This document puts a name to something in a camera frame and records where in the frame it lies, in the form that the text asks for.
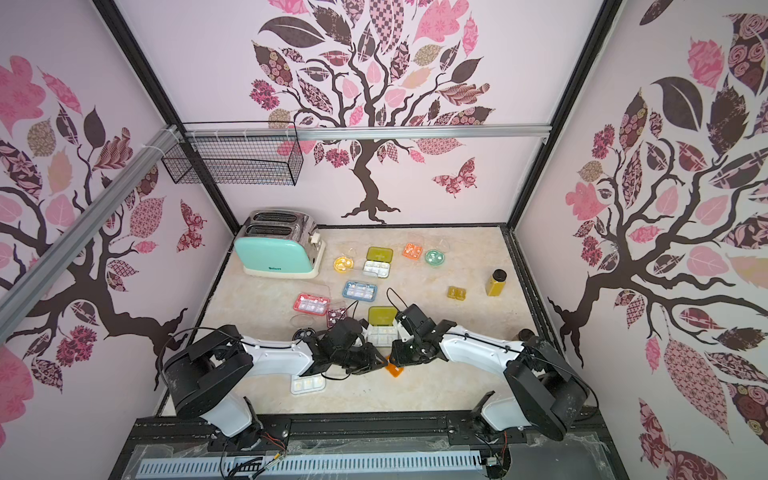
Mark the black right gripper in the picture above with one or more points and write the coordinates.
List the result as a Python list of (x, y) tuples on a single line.
[(409, 352)]

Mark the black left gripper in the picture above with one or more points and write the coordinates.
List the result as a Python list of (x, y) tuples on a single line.
[(372, 361)]

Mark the orange small pillbox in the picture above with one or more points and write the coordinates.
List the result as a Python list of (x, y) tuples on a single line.
[(393, 369)]

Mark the green lid white pillbox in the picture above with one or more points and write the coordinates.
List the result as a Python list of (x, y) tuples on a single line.
[(382, 331)]

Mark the yellow small pillbox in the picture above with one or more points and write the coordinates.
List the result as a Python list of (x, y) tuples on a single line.
[(456, 293)]

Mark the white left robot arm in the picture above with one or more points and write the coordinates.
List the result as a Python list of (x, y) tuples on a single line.
[(201, 378)]

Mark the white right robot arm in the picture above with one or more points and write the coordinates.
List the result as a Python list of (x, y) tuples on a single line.
[(544, 391)]

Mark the magenta small pillbox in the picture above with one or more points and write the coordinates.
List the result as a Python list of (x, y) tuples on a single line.
[(336, 311)]

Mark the dark round pillbox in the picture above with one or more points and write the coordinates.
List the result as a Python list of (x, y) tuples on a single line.
[(305, 326)]

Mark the red rectangular pillbox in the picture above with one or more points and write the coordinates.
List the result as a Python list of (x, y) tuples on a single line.
[(312, 299)]

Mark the clear white pillbox front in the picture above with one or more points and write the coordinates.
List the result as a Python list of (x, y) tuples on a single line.
[(307, 385)]

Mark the blue rectangular pillbox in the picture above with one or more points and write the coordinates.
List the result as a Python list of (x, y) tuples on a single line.
[(359, 291)]

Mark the yellow round pillbox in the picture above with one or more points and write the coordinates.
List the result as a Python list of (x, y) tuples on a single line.
[(344, 259)]

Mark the green round pillbox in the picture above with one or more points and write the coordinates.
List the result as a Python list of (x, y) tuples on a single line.
[(436, 252)]

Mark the olive lid pillbox back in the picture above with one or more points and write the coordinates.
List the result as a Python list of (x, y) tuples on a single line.
[(378, 262)]

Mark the yellow bottle black cap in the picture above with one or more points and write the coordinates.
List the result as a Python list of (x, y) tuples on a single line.
[(496, 283)]

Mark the brown bottle black cap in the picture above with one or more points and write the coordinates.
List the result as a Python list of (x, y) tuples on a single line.
[(525, 334)]

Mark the mint green toaster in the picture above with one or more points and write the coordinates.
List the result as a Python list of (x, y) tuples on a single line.
[(278, 243)]

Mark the white slotted cable duct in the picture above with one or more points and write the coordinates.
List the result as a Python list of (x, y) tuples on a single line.
[(311, 465)]

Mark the black wire basket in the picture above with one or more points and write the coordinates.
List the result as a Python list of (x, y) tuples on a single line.
[(237, 153)]

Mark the aluminium rail back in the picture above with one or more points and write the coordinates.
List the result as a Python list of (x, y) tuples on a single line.
[(422, 132)]

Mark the aluminium rail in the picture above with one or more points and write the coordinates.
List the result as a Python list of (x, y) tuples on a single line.
[(422, 132), (25, 294)]

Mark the aluminium rail left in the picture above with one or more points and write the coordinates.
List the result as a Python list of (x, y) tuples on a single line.
[(25, 294)]

